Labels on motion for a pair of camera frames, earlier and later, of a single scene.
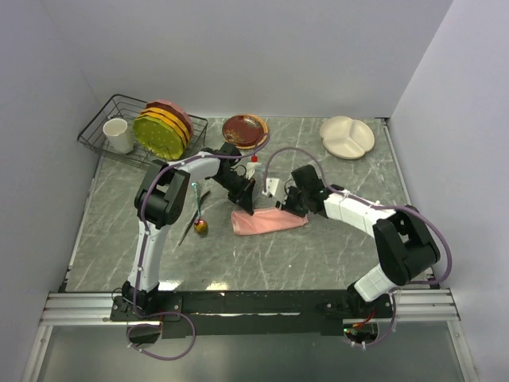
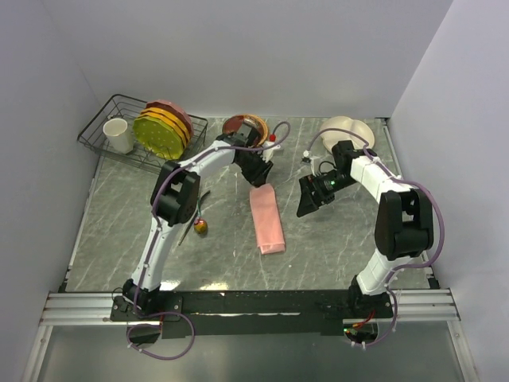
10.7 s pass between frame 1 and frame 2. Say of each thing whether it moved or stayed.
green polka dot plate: stayed
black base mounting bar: stayed
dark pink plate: stayed
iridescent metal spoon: stayed
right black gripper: moved
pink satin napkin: moved
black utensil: stayed
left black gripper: moved
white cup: stayed
